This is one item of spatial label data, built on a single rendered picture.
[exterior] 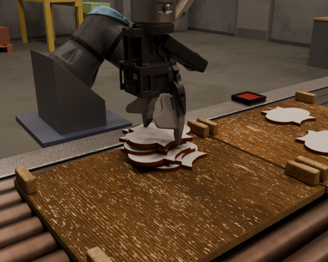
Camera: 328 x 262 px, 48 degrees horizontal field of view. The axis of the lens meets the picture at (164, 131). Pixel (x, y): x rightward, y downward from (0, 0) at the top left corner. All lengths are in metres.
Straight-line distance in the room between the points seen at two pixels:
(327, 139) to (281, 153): 0.12
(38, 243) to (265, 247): 0.31
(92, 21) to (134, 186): 0.61
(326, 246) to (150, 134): 0.36
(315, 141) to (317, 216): 0.25
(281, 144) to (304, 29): 7.94
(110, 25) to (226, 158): 0.56
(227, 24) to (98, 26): 9.23
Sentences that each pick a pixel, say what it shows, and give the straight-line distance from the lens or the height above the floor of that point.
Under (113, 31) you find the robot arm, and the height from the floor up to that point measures 1.13.
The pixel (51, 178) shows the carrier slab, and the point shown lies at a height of 0.94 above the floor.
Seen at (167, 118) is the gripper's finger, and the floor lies 1.04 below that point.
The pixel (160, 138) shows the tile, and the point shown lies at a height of 0.99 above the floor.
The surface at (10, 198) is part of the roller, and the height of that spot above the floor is 0.92.
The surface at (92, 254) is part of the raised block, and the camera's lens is 0.46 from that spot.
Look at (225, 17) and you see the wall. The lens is 10.32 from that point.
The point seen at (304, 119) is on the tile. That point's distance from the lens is 0.98.
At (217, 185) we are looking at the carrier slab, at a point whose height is 0.94.
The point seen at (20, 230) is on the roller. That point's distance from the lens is 0.61.
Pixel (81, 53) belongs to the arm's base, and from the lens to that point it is 1.09.
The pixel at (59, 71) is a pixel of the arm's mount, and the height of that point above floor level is 1.04.
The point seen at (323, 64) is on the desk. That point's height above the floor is 0.06.
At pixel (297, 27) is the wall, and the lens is 8.85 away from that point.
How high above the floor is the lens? 1.25
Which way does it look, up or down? 22 degrees down
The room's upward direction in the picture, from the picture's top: straight up
